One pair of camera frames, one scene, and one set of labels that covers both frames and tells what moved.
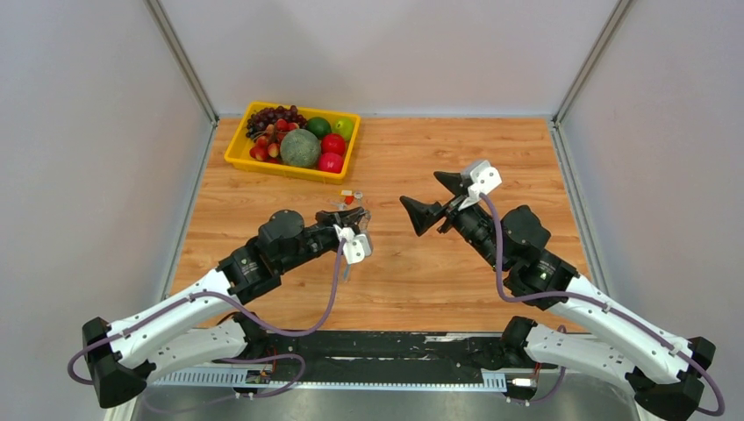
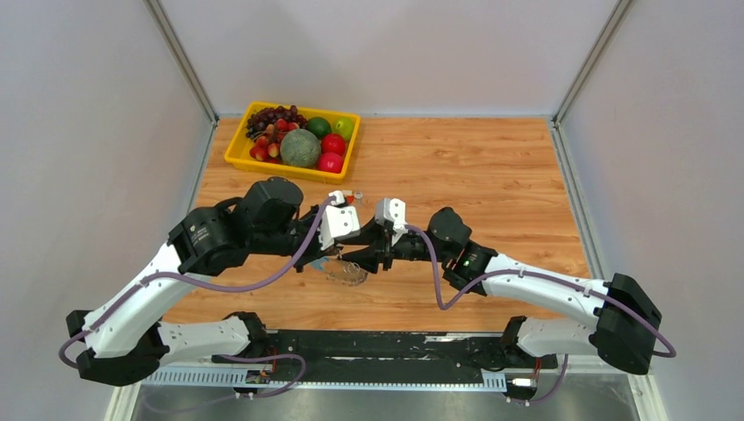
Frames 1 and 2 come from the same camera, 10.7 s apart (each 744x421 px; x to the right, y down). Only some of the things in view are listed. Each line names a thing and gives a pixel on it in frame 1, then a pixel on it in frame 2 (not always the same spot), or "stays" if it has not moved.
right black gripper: x=424 y=216 to x=372 y=234
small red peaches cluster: x=268 y=147 stays
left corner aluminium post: x=156 y=9 stays
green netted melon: x=300 y=148 stays
